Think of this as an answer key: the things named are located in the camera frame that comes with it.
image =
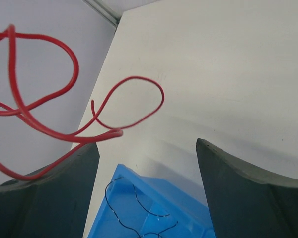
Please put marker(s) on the blue three-compartment bin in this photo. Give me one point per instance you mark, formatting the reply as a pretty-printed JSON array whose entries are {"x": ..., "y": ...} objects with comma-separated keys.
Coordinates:
[{"x": 136, "y": 206}]

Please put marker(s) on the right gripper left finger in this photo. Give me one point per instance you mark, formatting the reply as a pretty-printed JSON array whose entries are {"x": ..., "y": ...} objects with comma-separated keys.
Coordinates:
[{"x": 54, "y": 206}]

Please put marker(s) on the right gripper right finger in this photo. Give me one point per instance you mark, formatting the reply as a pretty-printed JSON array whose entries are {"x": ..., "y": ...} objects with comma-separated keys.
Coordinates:
[{"x": 244, "y": 200}]

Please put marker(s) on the aluminium rail frame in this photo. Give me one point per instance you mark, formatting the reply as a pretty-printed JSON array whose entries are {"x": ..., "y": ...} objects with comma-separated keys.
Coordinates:
[{"x": 105, "y": 11}]

